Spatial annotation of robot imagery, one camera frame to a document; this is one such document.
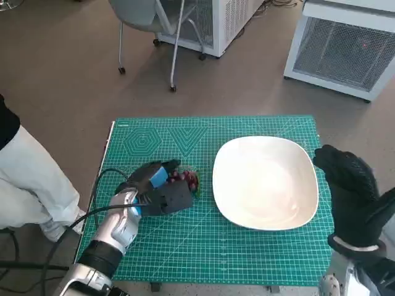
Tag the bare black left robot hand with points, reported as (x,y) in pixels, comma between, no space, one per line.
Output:
(145,179)

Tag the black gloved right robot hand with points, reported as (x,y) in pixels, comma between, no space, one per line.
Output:
(351,191)

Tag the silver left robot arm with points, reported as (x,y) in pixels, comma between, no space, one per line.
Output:
(120,225)

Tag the green cutting mat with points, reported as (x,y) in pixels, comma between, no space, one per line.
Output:
(191,240)

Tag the person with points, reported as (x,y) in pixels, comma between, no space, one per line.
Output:
(27,172)

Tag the chrome stool base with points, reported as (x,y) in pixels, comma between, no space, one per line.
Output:
(7,5)

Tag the large white mesh cabinet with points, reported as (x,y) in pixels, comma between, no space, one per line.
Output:
(339,49)

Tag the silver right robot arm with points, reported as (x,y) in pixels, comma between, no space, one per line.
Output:
(339,280)

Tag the toy red grapes with leaves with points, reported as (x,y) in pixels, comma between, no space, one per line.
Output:
(191,180)

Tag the grey chair on castors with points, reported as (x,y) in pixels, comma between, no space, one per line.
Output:
(135,15)

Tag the small white mesh cabinet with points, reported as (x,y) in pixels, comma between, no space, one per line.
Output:
(219,21)

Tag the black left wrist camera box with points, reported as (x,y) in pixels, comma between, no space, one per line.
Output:
(172,197)

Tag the white square plate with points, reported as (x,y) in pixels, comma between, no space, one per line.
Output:
(265,185)

